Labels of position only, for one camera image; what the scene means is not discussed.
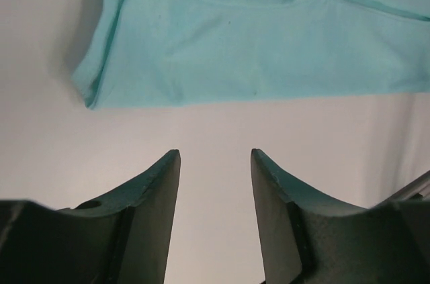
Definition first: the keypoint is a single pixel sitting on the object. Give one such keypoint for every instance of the teal t shirt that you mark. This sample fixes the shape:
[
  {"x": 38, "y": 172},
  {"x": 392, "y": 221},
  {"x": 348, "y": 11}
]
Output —
[{"x": 152, "y": 53}]

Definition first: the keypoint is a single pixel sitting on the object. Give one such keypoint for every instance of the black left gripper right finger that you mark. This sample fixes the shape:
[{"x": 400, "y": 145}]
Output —
[{"x": 307, "y": 236}]

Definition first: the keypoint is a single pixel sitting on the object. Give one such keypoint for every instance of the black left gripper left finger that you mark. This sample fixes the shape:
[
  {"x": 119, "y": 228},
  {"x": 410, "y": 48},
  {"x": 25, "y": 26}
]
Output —
[{"x": 122, "y": 236}]

